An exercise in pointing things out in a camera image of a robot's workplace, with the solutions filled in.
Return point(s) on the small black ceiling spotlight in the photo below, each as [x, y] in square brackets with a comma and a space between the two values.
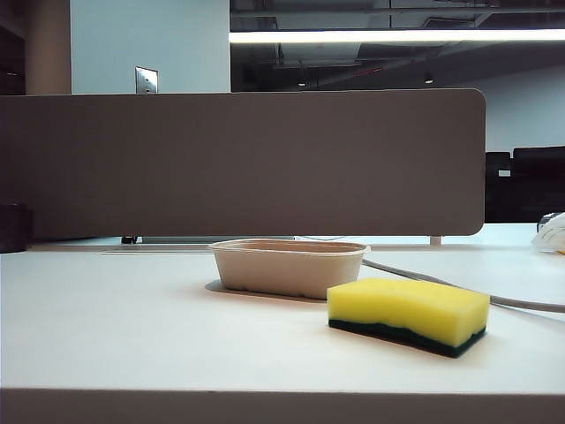
[428, 79]

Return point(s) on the white plastic bag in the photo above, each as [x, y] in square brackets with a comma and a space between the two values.
[552, 236]

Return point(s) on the wide black office chair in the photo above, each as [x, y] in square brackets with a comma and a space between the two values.
[538, 185]

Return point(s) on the grey desk divider panel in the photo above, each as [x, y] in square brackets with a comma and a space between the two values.
[265, 163]

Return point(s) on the black divider clamp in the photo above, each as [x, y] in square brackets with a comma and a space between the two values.
[129, 240]

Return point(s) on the metal wall plate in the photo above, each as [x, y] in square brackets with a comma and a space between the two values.
[147, 81]

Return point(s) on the white divider support foot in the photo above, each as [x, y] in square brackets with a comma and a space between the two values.
[435, 240]

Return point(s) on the narrow black office chair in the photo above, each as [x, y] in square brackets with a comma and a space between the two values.
[498, 199]

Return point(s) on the beige paper lunch box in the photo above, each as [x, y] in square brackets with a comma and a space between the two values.
[287, 274]

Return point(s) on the yellow green cleaning sponge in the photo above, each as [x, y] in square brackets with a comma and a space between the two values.
[397, 305]

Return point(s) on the black cylindrical object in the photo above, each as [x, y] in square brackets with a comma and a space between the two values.
[15, 229]

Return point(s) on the long ceiling light strip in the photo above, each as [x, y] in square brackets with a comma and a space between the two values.
[353, 36]

